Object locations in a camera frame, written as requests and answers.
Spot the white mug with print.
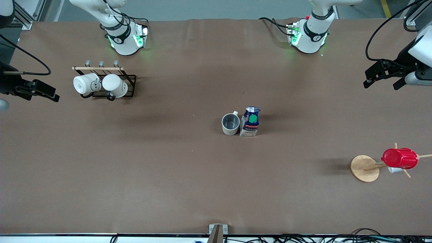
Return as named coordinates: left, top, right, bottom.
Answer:
left=73, top=73, right=102, bottom=96

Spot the plain white mug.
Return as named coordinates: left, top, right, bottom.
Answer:
left=102, top=74, right=129, bottom=99

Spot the grey mug with handle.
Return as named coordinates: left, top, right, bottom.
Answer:
left=221, top=111, right=241, bottom=136

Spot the grey metal camera bracket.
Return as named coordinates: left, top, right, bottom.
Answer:
left=209, top=224, right=228, bottom=243

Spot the red ribbed cup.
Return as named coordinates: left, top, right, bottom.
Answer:
left=381, top=148, right=419, bottom=170

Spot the wooden mug tree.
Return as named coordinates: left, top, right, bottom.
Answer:
left=350, top=143, right=432, bottom=183

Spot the black cable bundle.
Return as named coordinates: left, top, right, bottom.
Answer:
left=223, top=228, right=432, bottom=243

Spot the aluminium frame profile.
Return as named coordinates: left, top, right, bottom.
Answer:
left=403, top=0, right=426, bottom=27
left=12, top=0, right=44, bottom=30

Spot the brown table cover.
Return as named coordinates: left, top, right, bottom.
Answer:
left=0, top=19, right=432, bottom=236

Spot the blue white milk carton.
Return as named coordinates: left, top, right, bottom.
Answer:
left=239, top=107, right=261, bottom=137

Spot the black wire mug rack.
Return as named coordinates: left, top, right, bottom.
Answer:
left=72, top=60, right=137, bottom=101

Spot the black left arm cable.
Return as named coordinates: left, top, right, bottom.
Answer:
left=366, top=0, right=432, bottom=64

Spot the black left base cable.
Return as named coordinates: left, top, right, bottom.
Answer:
left=259, top=17, right=295, bottom=36

